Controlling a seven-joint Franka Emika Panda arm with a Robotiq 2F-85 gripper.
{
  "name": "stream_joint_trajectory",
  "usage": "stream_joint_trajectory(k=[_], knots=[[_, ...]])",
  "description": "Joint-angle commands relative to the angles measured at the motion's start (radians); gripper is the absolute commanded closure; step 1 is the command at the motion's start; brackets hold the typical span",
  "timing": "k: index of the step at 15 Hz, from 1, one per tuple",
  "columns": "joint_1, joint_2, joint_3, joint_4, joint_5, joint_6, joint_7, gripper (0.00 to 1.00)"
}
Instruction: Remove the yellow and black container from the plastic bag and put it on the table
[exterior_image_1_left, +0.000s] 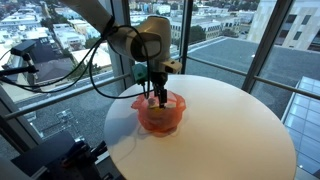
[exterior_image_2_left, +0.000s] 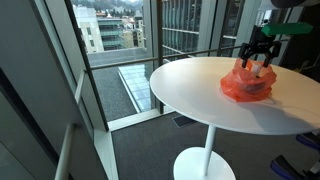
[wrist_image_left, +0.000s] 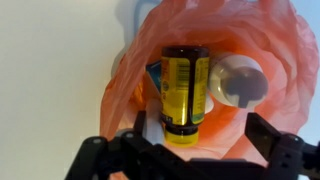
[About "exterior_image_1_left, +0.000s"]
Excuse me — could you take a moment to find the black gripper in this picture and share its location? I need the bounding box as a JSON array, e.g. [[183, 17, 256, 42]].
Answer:
[[149, 70, 170, 110]]

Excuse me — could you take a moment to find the yellow and black bottle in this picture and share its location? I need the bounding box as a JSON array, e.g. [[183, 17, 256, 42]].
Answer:
[[147, 97, 176, 113]]

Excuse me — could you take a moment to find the orange translucent plastic bowl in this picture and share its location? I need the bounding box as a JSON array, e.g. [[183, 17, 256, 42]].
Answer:
[[130, 89, 187, 134]]

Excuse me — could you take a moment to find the thin dark window mullion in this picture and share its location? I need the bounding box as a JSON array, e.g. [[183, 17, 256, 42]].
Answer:
[[178, 0, 195, 75]]

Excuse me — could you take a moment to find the black equipment base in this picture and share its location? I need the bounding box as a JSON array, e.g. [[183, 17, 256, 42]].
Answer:
[[10, 132, 125, 180]]

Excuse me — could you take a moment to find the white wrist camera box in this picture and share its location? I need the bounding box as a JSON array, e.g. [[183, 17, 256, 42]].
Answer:
[[162, 58, 183, 75]]

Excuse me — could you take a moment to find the black cable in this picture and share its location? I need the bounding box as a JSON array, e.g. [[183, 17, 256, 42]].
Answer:
[[0, 31, 116, 94], [87, 15, 155, 100]]

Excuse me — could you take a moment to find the long grey window rail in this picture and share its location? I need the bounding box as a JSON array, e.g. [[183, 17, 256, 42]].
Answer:
[[4, 73, 131, 121]]

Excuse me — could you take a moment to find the slanted dark window post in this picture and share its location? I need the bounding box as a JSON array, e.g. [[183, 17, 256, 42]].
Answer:
[[241, 0, 295, 94]]

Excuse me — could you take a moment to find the black camera on stand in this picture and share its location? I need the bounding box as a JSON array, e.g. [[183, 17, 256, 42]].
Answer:
[[9, 39, 37, 58]]

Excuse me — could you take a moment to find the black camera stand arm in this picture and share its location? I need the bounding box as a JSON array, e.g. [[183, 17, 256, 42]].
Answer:
[[0, 53, 40, 78]]

